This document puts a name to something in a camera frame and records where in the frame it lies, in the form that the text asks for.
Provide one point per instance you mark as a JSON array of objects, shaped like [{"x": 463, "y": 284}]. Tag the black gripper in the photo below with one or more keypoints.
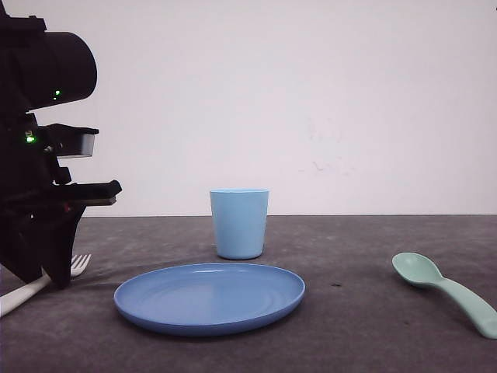
[{"x": 40, "y": 204}]

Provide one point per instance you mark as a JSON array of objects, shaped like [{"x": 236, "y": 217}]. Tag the white plastic fork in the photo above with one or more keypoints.
[{"x": 17, "y": 297}]

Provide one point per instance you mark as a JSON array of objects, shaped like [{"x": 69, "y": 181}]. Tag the light blue plastic cup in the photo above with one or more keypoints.
[{"x": 239, "y": 217}]

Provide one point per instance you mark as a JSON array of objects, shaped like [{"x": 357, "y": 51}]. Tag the mint green plastic spoon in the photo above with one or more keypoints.
[{"x": 420, "y": 271}]

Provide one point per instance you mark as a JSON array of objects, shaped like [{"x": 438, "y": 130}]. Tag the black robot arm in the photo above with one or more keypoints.
[{"x": 40, "y": 68}]

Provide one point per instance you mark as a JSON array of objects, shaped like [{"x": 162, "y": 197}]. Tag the blue plastic plate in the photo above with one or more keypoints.
[{"x": 209, "y": 299}]

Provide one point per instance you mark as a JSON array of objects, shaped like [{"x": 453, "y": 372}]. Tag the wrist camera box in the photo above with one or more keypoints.
[{"x": 64, "y": 141}]

